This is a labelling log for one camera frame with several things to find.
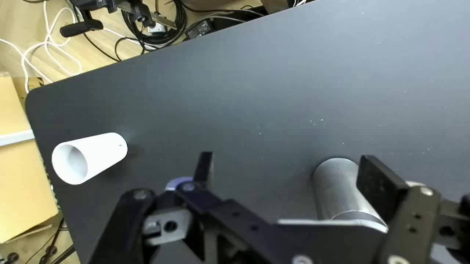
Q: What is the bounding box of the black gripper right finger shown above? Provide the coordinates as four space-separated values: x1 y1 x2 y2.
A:
355 154 443 264

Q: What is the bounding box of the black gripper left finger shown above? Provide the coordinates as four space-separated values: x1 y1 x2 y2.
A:
88 150 276 264

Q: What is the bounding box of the silver metal flask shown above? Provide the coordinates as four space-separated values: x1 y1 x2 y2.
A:
309 156 390 235

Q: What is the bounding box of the small blue round object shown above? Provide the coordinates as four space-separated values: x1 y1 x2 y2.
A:
164 176 193 194

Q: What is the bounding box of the white plastic cup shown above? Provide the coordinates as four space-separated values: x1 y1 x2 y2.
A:
49 131 130 187

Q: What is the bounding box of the brown cardboard box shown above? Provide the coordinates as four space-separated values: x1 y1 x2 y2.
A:
0 72 61 245

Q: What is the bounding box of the black power adapter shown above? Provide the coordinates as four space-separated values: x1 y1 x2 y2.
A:
183 16 217 38

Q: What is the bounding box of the white cable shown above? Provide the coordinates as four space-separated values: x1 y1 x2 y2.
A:
0 0 85 96

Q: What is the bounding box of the black cable bundle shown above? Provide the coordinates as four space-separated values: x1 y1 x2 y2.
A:
113 0 189 53

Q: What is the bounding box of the black tripod handle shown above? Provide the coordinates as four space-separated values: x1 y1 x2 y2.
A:
58 18 105 40

